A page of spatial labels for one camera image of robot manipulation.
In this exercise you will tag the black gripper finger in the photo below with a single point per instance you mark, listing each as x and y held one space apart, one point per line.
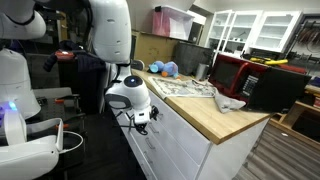
141 129
154 113

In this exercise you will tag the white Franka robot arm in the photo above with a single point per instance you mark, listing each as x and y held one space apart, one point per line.
110 30

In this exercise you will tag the wide white drawer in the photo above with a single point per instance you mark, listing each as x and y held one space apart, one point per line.
123 125

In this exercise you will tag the patterned white cloth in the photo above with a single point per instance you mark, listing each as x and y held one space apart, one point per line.
180 88

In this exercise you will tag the blue plush toy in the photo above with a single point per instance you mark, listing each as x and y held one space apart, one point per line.
170 68

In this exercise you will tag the gray sneaker white sole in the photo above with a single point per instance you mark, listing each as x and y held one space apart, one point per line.
137 65

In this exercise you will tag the white cabinet wooden countertop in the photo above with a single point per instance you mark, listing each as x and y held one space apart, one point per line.
206 113

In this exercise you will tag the metal cup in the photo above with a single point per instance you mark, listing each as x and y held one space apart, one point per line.
201 71

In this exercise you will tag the gray rag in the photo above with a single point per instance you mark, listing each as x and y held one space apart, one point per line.
226 104

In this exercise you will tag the black clamp orange tip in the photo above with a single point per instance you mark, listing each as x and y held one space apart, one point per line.
63 126
61 100

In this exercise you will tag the red microwave oven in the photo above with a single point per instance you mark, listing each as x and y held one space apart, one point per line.
233 75

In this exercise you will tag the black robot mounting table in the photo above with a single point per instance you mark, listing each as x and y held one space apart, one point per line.
53 110

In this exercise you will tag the pink plastic storage bin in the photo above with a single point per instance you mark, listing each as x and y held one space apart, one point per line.
170 23

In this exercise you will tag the light wooden shelf bench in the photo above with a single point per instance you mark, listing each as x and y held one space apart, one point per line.
300 110

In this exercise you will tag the white glass door cabinet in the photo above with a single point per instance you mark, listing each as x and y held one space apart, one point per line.
276 31

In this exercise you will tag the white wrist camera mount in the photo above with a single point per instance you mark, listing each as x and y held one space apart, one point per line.
143 115

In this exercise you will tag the hanging tools wall rack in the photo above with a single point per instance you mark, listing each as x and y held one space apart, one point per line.
308 36

